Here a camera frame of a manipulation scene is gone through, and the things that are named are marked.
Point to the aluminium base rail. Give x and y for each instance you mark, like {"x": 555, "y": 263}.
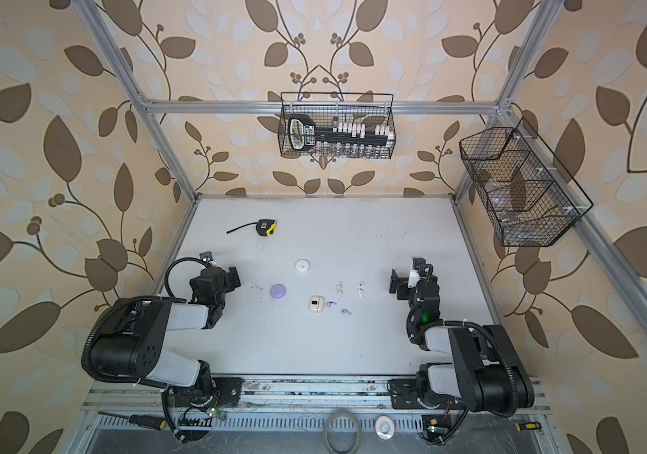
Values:
{"x": 283, "y": 393}

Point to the black wire basket wall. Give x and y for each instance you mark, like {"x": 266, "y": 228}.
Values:
{"x": 326, "y": 104}
{"x": 528, "y": 193}

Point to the grey tape roll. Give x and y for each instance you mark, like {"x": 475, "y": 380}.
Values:
{"x": 341, "y": 422}

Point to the black yellow screwdriver left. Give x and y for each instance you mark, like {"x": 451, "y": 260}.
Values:
{"x": 157, "y": 423}

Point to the black wire basket right wall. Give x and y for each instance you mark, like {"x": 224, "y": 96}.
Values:
{"x": 528, "y": 193}

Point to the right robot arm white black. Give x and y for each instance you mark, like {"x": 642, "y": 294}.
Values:
{"x": 483, "y": 372}

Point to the black yellow screwdriver right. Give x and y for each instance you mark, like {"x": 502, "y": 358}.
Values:
{"x": 528, "y": 426}

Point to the purple round earbud case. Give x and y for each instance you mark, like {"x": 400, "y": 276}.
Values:
{"x": 278, "y": 291}

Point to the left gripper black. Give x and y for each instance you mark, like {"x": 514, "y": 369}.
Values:
{"x": 227, "y": 283}

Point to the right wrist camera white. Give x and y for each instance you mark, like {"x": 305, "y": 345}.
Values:
{"x": 417, "y": 271}

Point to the white round earbud case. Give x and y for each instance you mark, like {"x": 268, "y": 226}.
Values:
{"x": 302, "y": 265}

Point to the black yellow screwdriver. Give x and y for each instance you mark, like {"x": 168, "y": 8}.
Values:
{"x": 528, "y": 426}
{"x": 157, "y": 423}

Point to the black yellow tape measure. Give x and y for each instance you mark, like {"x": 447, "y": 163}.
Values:
{"x": 263, "y": 227}

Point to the white round disc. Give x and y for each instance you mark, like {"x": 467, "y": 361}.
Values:
{"x": 384, "y": 427}

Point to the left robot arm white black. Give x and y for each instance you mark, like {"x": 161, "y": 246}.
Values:
{"x": 126, "y": 346}

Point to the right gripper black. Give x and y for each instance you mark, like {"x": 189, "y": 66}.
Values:
{"x": 404, "y": 288}

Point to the black wire basket back wall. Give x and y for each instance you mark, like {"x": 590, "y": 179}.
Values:
{"x": 326, "y": 104}

